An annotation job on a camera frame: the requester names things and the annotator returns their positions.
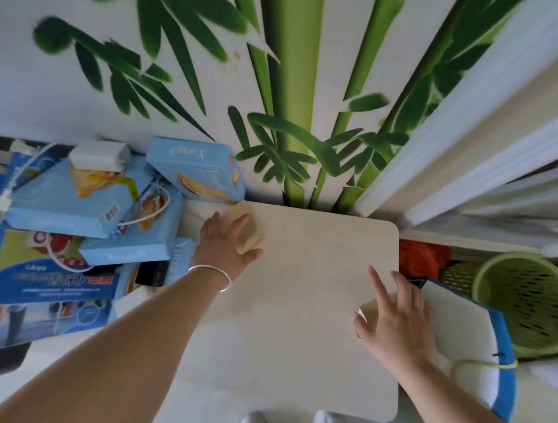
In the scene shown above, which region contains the person's right hand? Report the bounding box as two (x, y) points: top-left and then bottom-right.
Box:
(353, 265), (437, 364)

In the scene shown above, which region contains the person's left hand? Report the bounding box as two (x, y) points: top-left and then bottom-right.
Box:
(194, 212), (264, 280)

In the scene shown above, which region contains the small beige pad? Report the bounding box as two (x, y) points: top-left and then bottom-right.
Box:
(357, 299), (386, 340)

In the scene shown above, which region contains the beige round pad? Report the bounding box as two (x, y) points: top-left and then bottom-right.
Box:
(220, 201), (262, 254)

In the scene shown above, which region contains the person's left forearm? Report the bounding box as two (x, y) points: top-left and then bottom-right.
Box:
(0, 267), (228, 423)

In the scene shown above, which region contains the person's right forearm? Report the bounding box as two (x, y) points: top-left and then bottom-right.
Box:
(378, 356), (500, 423)

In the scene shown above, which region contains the orange plastic bag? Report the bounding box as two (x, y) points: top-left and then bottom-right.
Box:
(399, 238), (452, 279)

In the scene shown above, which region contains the yellow-green mesh item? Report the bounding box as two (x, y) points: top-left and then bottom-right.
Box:
(439, 261), (481, 298)

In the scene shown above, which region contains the narrow light blue box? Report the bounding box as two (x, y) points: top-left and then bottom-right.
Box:
(167, 237), (200, 289)

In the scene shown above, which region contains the blue and white bag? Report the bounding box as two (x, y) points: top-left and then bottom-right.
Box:
(419, 278), (520, 423)

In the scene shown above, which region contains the black small object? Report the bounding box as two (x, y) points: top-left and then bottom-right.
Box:
(134, 261), (170, 289)

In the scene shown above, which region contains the light blue cookie box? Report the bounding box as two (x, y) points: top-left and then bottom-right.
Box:
(145, 136), (247, 204)

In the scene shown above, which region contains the light blue fruit-print box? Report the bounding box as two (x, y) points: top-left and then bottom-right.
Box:
(78, 183), (184, 267)

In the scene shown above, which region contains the green plastic basket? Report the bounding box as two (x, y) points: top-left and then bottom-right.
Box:
(473, 251), (558, 359)

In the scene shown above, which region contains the white flat box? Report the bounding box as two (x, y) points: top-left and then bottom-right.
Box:
(108, 284), (160, 321)

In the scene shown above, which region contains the white power adapter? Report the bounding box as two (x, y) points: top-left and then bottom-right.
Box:
(69, 140), (133, 173)

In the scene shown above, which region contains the large light blue barcode box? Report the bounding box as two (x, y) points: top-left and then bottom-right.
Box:
(5, 153), (156, 240)

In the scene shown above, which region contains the dark blue red-label box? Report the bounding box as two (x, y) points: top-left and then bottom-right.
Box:
(0, 226), (121, 306)

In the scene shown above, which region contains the blue and white box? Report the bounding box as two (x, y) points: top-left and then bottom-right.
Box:
(0, 297), (115, 349)

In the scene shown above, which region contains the silver bracelet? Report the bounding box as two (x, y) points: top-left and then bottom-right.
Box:
(187, 265), (231, 293)

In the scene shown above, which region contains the yellow-green bag cord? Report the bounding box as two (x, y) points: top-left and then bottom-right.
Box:
(450, 352), (519, 381)

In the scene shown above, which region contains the white cable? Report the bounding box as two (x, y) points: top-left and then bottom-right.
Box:
(0, 143), (171, 267)

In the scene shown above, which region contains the white door frame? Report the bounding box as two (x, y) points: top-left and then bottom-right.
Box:
(352, 0), (558, 228)

